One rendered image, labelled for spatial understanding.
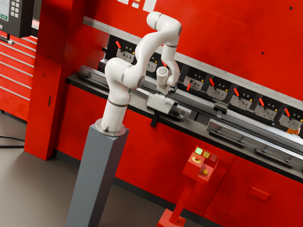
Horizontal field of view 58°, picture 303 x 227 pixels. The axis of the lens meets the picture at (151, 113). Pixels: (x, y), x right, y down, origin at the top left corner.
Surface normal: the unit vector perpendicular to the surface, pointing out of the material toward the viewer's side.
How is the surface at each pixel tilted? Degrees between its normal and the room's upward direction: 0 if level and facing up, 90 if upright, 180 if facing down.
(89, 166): 90
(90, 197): 90
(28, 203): 0
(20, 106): 90
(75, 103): 90
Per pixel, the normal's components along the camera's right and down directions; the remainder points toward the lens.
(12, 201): 0.30, -0.84
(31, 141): -0.27, 0.37
